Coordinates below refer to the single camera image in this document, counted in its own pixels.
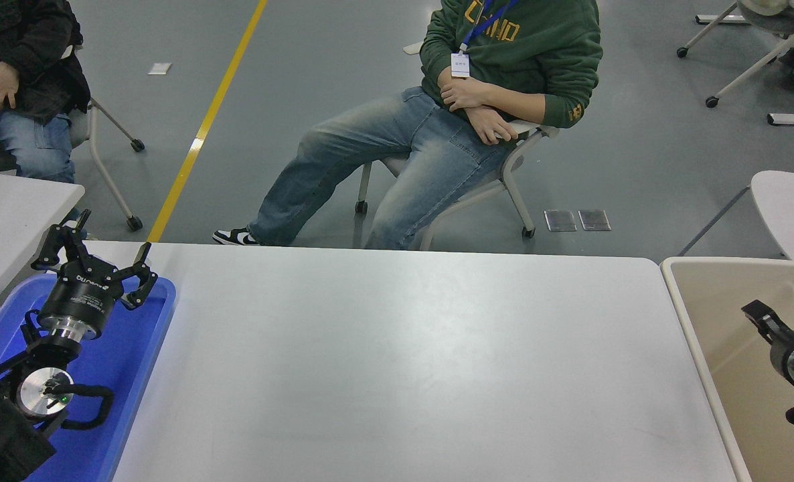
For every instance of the large pale bin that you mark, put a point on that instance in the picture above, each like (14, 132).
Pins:
(718, 308)

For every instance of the grey seat white-frame chair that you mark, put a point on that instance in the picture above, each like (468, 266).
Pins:
(99, 154)

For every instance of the white-frame wheeled chair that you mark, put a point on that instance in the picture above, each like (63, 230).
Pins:
(768, 20)

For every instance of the grey padded office chair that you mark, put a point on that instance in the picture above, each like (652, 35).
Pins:
(517, 150)

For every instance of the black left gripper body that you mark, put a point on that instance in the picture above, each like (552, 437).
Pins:
(79, 298)

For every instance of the small white table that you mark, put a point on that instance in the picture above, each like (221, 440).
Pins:
(9, 214)

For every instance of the metal floor plate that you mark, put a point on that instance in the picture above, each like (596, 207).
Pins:
(594, 219)
(561, 220)

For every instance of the blue plastic tray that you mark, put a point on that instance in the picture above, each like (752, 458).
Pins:
(122, 375)

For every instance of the person's right forearm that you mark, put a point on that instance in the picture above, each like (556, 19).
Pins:
(448, 84)

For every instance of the person's right hand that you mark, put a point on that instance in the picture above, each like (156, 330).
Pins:
(492, 126)

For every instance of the person's left forearm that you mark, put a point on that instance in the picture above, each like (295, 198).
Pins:
(517, 106)

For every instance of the person's left hand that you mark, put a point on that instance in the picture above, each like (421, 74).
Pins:
(465, 94)
(1, 86)

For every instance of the white side table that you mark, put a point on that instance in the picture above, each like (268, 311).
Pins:
(792, 201)

